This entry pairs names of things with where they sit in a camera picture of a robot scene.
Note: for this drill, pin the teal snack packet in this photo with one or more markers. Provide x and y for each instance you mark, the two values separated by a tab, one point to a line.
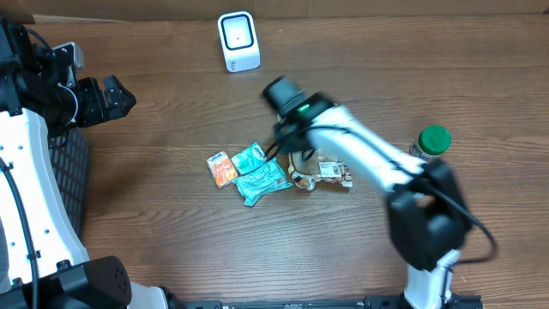
268	178

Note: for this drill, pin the green tissue pack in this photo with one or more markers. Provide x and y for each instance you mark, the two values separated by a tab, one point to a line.
249	159

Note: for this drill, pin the grey plastic mesh basket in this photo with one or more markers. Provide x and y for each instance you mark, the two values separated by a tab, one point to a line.
70	160

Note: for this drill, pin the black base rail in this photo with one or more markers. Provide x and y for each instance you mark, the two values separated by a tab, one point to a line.
368	302

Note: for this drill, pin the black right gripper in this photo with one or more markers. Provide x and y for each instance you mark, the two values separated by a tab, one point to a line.
288	146

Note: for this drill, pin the brown snack pouch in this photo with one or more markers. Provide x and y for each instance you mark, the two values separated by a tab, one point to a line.
306	169

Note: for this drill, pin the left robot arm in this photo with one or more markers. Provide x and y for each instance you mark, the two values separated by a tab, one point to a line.
43	262

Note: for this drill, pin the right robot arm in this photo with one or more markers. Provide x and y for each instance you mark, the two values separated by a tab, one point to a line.
425	209

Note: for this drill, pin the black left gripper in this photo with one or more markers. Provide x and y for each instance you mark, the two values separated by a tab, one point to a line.
99	110

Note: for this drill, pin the green lid jar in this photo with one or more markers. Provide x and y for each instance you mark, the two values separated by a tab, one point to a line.
431	142

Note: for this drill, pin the orange tissue pack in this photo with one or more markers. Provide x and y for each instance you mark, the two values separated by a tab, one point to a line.
222	169

